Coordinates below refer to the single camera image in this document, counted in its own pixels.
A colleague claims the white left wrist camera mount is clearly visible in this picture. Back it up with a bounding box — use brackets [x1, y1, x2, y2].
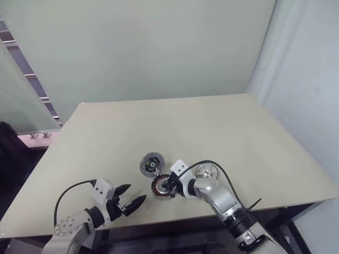
[91, 179, 119, 225]

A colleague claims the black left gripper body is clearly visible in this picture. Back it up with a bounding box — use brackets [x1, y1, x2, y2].
[105, 195, 126, 223]

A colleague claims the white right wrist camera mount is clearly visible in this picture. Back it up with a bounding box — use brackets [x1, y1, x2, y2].
[169, 159, 197, 198]

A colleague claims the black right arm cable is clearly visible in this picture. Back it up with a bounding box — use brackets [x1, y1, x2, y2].
[177, 159, 251, 212]

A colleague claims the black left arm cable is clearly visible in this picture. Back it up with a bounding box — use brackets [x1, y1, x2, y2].
[53, 179, 96, 228]

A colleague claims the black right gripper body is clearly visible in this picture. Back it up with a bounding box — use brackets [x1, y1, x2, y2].
[166, 173, 184, 197]

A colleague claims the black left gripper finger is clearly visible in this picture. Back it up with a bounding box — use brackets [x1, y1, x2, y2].
[113, 184, 132, 198]
[123, 195, 147, 217]

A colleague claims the motor housing with copper windings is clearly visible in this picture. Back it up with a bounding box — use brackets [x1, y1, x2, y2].
[151, 175, 177, 201]

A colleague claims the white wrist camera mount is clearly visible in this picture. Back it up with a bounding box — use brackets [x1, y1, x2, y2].
[169, 159, 197, 198]
[91, 179, 119, 225]

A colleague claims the grey round motor lid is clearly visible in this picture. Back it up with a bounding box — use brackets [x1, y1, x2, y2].
[139, 152, 165, 177]

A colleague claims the frosted glass panel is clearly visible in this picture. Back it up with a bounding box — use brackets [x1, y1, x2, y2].
[0, 39, 63, 134]

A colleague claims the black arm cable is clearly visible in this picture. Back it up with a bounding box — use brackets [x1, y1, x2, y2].
[177, 159, 251, 212]
[53, 179, 96, 228]

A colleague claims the black cable tie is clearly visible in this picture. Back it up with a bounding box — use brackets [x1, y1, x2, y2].
[245, 198, 263, 213]

